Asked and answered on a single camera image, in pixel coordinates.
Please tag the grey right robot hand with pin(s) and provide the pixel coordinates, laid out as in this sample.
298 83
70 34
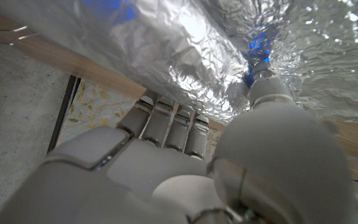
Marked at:
166 174

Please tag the crinkled aluminum foil sheet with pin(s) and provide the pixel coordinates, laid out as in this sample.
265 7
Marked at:
166 46

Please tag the black backdrop pole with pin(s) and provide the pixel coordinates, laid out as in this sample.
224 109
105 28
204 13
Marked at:
62 115

